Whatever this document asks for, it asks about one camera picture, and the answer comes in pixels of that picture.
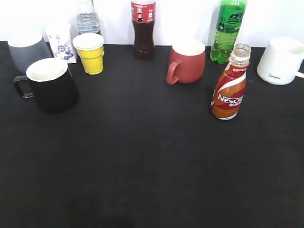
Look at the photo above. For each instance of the orange Nescafe coffee bottle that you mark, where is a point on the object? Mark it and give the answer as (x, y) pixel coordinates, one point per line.
(231, 85)

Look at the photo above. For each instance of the black mug white interior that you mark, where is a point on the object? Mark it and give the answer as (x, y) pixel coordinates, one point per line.
(49, 81)

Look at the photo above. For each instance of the red mug white interior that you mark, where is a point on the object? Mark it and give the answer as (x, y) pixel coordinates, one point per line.
(186, 62)

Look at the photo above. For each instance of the green sprite bottle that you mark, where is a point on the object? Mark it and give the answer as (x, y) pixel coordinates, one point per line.
(228, 24)

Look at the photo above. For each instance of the white mug with script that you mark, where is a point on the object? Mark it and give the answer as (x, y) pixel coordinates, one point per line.
(281, 61)

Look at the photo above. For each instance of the grey mug white interior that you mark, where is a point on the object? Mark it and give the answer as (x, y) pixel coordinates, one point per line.
(27, 48)

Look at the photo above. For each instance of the yellow paper cup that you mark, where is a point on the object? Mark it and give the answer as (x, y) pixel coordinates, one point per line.
(90, 48)

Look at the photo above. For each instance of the cola bottle red label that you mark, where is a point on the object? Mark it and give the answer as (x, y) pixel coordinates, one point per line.
(143, 19)

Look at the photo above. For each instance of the clear water bottle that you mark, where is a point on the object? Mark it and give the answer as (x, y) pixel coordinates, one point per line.
(87, 19)

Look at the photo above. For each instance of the white blueberry milk carton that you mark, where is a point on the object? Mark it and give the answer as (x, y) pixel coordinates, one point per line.
(60, 41)

